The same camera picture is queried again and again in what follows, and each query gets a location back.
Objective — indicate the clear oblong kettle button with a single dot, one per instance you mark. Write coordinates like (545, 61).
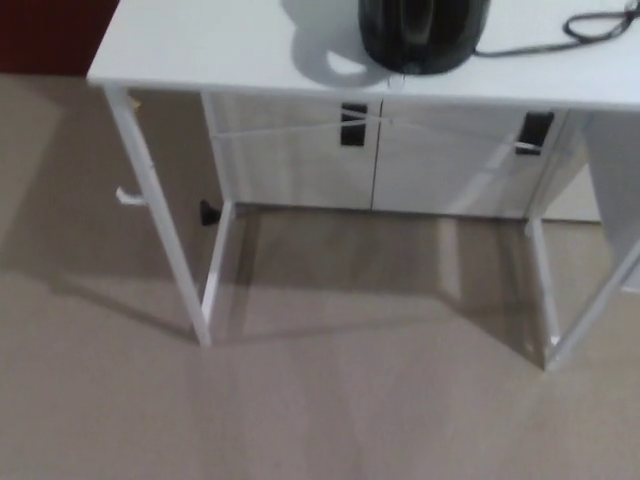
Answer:
(392, 81)

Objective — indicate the clear round-marked kettle button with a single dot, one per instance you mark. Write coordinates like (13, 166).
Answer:
(400, 80)

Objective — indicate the black kettle base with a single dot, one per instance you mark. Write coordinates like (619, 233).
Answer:
(400, 70)

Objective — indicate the white cabinet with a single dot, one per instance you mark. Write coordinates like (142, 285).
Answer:
(300, 165)

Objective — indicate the black door stopper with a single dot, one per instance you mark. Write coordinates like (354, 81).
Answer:
(209, 214)

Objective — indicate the white table hook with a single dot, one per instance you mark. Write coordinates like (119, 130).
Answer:
(129, 199)

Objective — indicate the black electric kettle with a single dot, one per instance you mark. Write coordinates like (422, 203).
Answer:
(420, 30)

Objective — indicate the dark red door panel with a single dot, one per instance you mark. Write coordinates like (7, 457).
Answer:
(50, 35)

